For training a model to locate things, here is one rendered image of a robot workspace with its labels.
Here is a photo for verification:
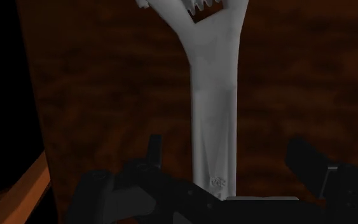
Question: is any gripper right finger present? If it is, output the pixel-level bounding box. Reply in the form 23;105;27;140
284;136;358;224

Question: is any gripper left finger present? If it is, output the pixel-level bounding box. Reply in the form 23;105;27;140
66;134;226;224

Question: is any grey adjustable wrench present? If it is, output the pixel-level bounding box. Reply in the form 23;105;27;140
135;0;249;201

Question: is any brown wooden table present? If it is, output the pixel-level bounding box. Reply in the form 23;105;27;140
0;0;358;224

